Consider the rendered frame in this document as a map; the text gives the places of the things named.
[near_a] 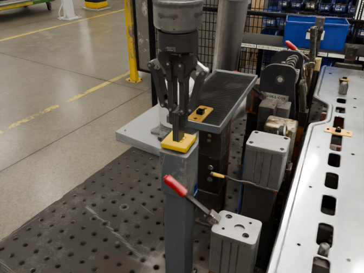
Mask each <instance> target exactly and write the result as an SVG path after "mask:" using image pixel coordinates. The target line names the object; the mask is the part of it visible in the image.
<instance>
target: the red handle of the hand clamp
mask: <svg viewBox="0 0 364 273"><path fill-rule="evenodd" d="M285 45H286V46H287V47H288V48H290V49H291V50H295V51H299V50H298V49H297V47H296V46H295V45H293V44H292V43H291V42H290V41H289V40H288V41H285ZM299 52H301V51H299ZM301 53H302V52H301ZM302 55H303V57H304V60H305V61H307V62H308V63H309V58H308V57H307V56H305V54H303V53H302Z"/></svg>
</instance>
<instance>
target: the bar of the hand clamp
mask: <svg viewBox="0 0 364 273"><path fill-rule="evenodd" d="M318 31H319V32H320V33H321V34H322V33H323V27H320V29H318V28H317V26H311V28H310V29H309V30H306V32H308V33H310V48H309V62H314V63H315V59H316V33H318Z"/></svg>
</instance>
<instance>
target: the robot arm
mask: <svg viewBox="0 0 364 273"><path fill-rule="evenodd" d="M203 1H204V0H152V2H153V24H154V26H155V27H156V28H158V48H159V52H158V55H157V58H156V59H153V60H151V61H149V62H148V63H147V66H148V68H149V70H150V71H151V73H152V76H153V80H154V84H155V88H156V91H157V95H158V99H159V116H160V124H159V125H158V126H157V127H155V128H152V129H151V134H154V135H158V140H159V141H160V142H162V141H163V140H164V139H165V138H166V137H167V136H168V135H169V134H170V133H171V132H172V133H173V141H176V142H180V141H181V139H182V138H183V137H184V133H186V134H190V135H194V133H196V132H197V131H199V130H198V129H194V128H189V127H186V125H187V123H188V113H192V112H193V111H194V110H195V109H196V108H197V105H198V101H199V98H200V94H201V92H202V88H203V84H204V81H205V78H206V76H207V75H208V73H209V72H210V70H211V69H210V67H204V66H203V65H202V64H201V63H200V62H199V61H200V59H199V56H198V53H197V51H198V28H200V27H201V26H202V20H203ZM248 3H249V0H219V2H218V14H217V26H216V38H215V44H214V56H213V68H212V72H214V71H215V70H216V69H220V70H227V71H234V70H237V69H238V62H239V56H240V52H241V45H242V38H243V34H244V27H245V20H246V14H247V10H248ZM161 66H162V67H163V69H164V71H165V72H166V80H165V78H164V74H163V70H162V68H161ZM195 68H196V75H197V77H196V79H195V81H194V80H193V79H192V78H191V77H190V74H191V73H192V72H193V70H194V69H195ZM191 92H192V94H191V97H190V101H189V94H190V93H191ZM178 106H179V107H178ZM245 106H246V97H245V99H244V100H243V102H242V103H241V104H240V106H239V107H238V108H237V110H236V111H235V113H234V115H233V117H232V120H236V119H239V118H241V117H243V116H244V115H245V114H246V113H247V112H245V111H246V110H245ZM177 107H178V108H177ZM167 114H169V123H167V122H166V115H167Z"/></svg>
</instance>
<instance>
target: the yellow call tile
mask: <svg viewBox="0 0 364 273"><path fill-rule="evenodd" d="M195 140H196V136H195V135H190V134H186V133H184V137H183V138H182V139H181V141H180V142H176V141H173V133H172V132H171V133H170V134H169V135H168V136H167V137H166V138H165V139H164V140H163V141H162V142H161V147H163V148H168V149H171V150H175V151H179V152H184V153H186V152H187V150H188V149H189V148H190V147H191V146H192V144H193V143H194V142H195Z"/></svg>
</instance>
